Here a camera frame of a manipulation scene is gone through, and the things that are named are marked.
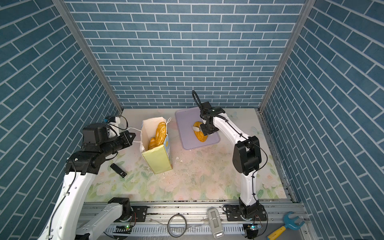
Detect black flat bar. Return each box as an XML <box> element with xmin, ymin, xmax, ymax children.
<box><xmin>110</xmin><ymin>164</ymin><xmax>127</xmax><ymax>178</ymax></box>

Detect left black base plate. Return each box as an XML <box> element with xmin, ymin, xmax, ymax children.
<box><xmin>131</xmin><ymin>206</ymin><xmax>148</xmax><ymax>223</ymax></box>

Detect white handheld device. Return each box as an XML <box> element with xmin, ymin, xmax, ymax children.
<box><xmin>207</xmin><ymin>208</ymin><xmax>224</xmax><ymax>239</ymax></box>

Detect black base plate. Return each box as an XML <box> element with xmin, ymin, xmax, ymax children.
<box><xmin>131</xmin><ymin>206</ymin><xmax>148</xmax><ymax>223</ymax></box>
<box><xmin>222</xmin><ymin>204</ymin><xmax>268</xmax><ymax>222</ymax></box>

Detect white paper gift bag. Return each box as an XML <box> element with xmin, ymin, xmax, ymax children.
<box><xmin>137</xmin><ymin>117</ymin><xmax>173</xmax><ymax>174</ymax></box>

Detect round flower bun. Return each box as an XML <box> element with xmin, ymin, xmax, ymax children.
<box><xmin>155</xmin><ymin>122</ymin><xmax>167</xmax><ymax>146</ymax></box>

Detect metal kitchen tongs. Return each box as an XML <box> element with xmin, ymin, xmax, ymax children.
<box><xmin>192</xmin><ymin>90</ymin><xmax>203</xmax><ymax>111</ymax></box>

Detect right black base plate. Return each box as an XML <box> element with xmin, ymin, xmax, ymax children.
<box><xmin>222</xmin><ymin>204</ymin><xmax>268</xmax><ymax>222</ymax></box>

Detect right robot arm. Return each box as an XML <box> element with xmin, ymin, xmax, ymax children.
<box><xmin>199</xmin><ymin>102</ymin><xmax>262</xmax><ymax>219</ymax></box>

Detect lilac plastic tray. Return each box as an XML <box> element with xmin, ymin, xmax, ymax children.
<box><xmin>175</xmin><ymin>107</ymin><xmax>220</xmax><ymax>150</ymax></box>

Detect braided croissant bread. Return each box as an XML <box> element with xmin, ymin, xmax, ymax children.
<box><xmin>148</xmin><ymin>138</ymin><xmax>157</xmax><ymax>150</ymax></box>

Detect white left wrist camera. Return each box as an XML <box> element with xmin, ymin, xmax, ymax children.
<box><xmin>103</xmin><ymin>116</ymin><xmax>121</xmax><ymax>133</ymax></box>

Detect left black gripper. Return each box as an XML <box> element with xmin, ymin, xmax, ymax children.
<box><xmin>99</xmin><ymin>130</ymin><xmax>137</xmax><ymax>159</ymax></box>

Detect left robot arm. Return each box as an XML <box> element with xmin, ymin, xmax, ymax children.
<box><xmin>39</xmin><ymin>123</ymin><xmax>136</xmax><ymax>240</ymax></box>

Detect blue yellow wrench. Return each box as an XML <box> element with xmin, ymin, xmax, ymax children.
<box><xmin>267</xmin><ymin>212</ymin><xmax>305</xmax><ymax>240</ymax></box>

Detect sugared oval bread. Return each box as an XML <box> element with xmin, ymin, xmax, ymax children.
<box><xmin>193</xmin><ymin>122</ymin><xmax>208</xmax><ymax>143</ymax></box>

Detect black cable ring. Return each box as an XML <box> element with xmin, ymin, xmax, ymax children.
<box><xmin>167</xmin><ymin>213</ymin><xmax>188</xmax><ymax>238</ymax></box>

